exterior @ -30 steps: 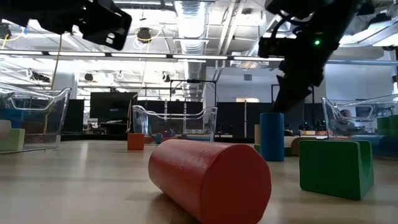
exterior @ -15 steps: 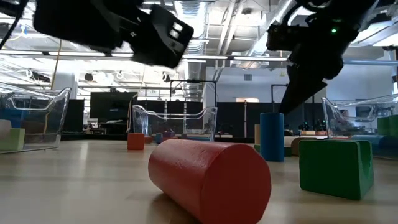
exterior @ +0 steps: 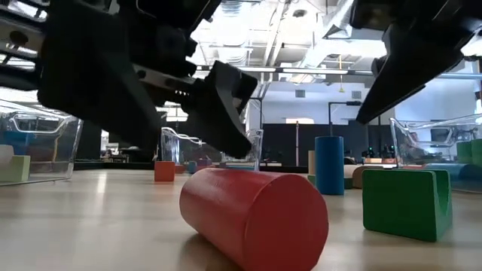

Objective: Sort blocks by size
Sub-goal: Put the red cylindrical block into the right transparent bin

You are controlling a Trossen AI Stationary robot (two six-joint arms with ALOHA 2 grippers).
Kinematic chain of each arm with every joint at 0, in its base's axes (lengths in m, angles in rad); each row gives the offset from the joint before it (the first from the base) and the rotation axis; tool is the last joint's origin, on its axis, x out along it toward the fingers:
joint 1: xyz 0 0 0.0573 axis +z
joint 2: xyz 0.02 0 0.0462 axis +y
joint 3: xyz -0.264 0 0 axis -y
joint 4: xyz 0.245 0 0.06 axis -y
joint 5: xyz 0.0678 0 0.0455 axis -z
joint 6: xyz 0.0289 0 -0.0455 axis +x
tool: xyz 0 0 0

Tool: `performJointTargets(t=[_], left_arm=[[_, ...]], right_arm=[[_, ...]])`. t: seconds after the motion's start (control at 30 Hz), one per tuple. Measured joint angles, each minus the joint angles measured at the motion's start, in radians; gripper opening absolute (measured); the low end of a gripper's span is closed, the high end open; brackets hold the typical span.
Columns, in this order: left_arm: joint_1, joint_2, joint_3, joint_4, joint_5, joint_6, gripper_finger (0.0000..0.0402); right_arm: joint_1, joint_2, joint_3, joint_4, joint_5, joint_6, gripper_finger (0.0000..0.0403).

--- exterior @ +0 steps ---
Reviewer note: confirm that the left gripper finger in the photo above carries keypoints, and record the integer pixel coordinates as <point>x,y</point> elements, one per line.
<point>222,113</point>
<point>94,83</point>

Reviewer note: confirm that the blue rectangular block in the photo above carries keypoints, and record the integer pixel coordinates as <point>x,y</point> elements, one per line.
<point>192,166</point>

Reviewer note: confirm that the purple long block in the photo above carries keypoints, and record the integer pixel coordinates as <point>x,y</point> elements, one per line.
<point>205,162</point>

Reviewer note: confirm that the silver air duct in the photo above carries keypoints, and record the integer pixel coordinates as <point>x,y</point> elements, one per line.
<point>230,7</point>
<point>339,22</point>

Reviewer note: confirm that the natural wood cylinder block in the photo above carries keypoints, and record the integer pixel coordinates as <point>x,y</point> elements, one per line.
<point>311,162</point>

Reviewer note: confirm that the green thick block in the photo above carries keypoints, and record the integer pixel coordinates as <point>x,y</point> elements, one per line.
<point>403,205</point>

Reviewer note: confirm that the red cylinder block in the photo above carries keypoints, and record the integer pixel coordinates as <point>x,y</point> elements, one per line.
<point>256,214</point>

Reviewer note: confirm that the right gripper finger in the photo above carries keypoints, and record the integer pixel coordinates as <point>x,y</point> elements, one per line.
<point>410,71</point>

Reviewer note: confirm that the blue arch block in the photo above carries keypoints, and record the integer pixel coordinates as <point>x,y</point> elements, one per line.
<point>17,141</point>

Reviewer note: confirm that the black gantry frame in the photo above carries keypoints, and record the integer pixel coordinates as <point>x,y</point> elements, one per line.
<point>339,102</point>

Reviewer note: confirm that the light green arch block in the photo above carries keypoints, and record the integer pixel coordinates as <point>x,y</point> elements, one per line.
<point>15,169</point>

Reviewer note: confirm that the clear plastic bin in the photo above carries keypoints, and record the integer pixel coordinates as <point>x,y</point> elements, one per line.
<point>45,124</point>
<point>173,143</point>
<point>414,139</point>

